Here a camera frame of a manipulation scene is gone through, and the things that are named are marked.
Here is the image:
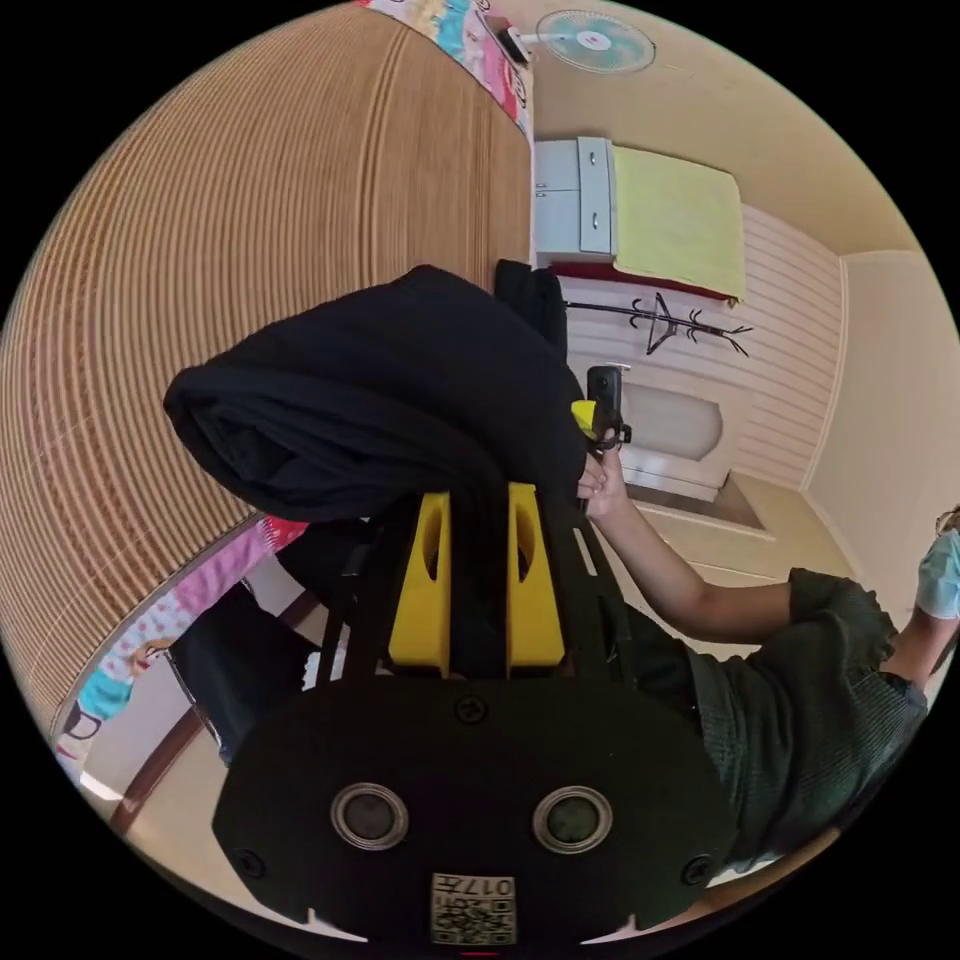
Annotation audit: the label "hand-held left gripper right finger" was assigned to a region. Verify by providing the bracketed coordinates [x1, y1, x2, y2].
[506, 482, 565, 676]

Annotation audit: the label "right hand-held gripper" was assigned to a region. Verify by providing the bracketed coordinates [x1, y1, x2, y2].
[570, 400, 634, 453]

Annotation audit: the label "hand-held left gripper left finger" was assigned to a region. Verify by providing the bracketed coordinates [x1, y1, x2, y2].
[388, 491, 452, 678]

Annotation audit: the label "black pants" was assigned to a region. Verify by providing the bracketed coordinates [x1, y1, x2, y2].
[163, 258, 591, 680]

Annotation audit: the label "person's right forearm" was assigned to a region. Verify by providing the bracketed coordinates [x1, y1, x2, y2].
[592, 491, 798, 645]

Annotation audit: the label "person's right hand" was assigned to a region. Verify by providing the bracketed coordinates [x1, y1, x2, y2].
[577, 448, 629, 521]

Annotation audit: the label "black coat rack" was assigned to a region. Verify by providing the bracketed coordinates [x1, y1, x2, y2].
[563, 291, 755, 359]

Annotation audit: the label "yellow cloth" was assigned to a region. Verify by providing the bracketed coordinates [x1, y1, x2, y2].
[610, 145, 748, 303]

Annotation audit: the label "grey cupboard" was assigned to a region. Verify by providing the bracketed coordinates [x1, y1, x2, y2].
[530, 136, 618, 269]

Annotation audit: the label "bed with woven mat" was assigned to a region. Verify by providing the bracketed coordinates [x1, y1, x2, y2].
[0, 0, 535, 789]

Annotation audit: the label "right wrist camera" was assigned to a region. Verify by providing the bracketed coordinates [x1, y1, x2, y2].
[586, 365, 625, 435]

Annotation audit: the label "teal wall fan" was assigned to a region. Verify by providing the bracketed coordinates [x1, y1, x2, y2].
[509, 8, 658, 75]

